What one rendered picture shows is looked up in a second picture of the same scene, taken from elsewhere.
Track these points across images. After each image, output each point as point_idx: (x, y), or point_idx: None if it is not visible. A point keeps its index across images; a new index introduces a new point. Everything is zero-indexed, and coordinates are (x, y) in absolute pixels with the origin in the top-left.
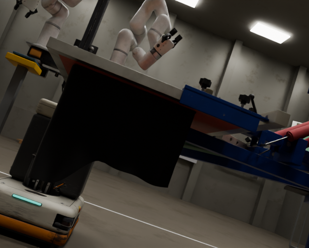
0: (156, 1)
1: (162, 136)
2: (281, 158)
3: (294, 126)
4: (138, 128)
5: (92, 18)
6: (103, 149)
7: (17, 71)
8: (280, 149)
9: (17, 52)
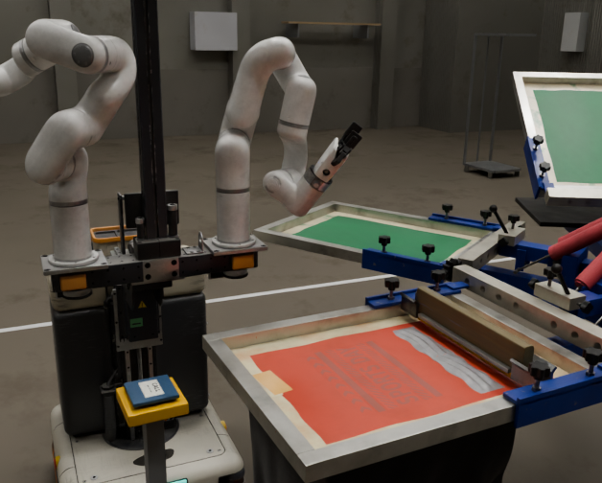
0: (280, 59)
1: (483, 459)
2: (600, 321)
3: None
4: (449, 469)
5: (147, 143)
6: None
7: (151, 424)
8: None
9: (144, 402)
